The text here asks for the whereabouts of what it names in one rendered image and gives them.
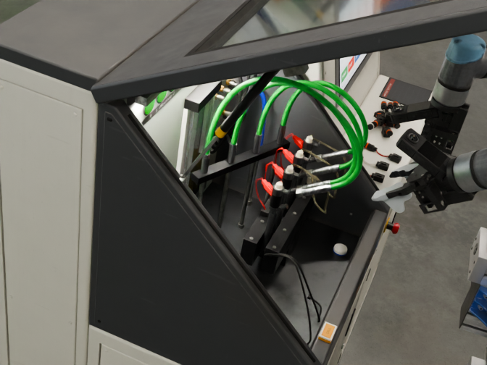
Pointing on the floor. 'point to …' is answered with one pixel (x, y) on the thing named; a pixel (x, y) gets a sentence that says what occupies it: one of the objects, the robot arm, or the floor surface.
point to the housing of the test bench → (56, 164)
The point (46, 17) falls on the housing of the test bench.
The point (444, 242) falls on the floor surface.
